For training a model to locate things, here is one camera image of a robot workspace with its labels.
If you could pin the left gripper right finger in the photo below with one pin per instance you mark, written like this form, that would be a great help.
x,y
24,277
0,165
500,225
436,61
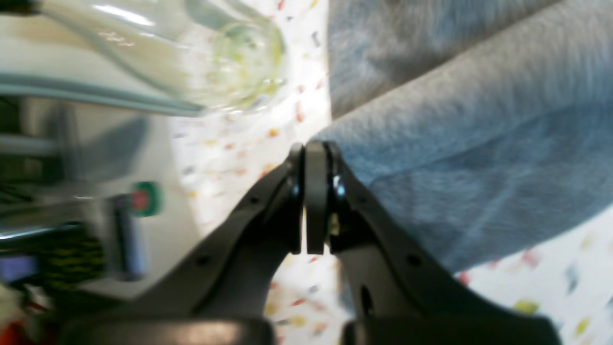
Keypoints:
x,y
402,296

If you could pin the clear glass bottle red cap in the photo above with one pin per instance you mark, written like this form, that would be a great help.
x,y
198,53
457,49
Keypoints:
x,y
176,57

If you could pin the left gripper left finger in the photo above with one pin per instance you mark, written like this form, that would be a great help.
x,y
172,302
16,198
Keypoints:
x,y
217,293

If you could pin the terrazzo patterned tablecloth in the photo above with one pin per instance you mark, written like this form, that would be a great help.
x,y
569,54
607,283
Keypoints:
x,y
567,277

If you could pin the green and red tape roll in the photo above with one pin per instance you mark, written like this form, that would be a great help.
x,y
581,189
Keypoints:
x,y
146,199

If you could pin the grey t-shirt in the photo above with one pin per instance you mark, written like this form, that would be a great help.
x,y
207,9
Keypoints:
x,y
483,126

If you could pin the dark phone on table edge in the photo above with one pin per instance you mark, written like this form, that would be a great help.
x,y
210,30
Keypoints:
x,y
128,250

